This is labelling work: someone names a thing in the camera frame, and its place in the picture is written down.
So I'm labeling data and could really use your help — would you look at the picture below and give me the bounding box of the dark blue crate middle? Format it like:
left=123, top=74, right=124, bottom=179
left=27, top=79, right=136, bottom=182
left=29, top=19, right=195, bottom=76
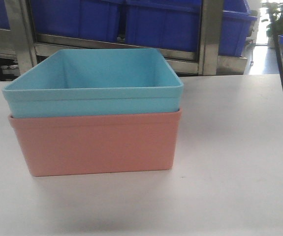
left=125, top=0, right=201, bottom=52

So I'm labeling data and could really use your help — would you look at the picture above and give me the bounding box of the dark blue crate right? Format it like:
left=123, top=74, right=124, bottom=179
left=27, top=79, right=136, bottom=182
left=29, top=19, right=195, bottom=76
left=219, top=0, right=257, bottom=57

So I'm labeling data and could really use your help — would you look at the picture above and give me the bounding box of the dark blue crate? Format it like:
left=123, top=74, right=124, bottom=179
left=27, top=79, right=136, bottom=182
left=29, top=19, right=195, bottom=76
left=30, top=0, right=124, bottom=42
left=219, top=0, right=257, bottom=57
left=125, top=0, right=201, bottom=52

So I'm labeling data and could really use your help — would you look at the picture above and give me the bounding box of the stainless steel shelf rack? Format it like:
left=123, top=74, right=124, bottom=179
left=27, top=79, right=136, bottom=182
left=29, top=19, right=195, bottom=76
left=0, top=0, right=247, bottom=76

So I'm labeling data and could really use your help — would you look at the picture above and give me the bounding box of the dark blue crate left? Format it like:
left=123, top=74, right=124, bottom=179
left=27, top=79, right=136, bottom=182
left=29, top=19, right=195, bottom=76
left=30, top=0, right=124, bottom=42

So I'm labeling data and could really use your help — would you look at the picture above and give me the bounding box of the green potted plant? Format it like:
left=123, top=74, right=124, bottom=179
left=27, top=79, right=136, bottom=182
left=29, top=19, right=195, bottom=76
left=261, top=0, right=283, bottom=48

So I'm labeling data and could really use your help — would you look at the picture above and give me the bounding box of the light blue plastic box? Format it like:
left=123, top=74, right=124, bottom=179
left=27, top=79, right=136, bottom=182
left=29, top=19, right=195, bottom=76
left=2, top=48, right=184, bottom=118

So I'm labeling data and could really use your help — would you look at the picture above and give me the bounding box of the pink plastic box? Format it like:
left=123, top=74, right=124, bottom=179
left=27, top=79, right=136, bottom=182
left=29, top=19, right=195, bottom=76
left=9, top=111, right=182, bottom=177

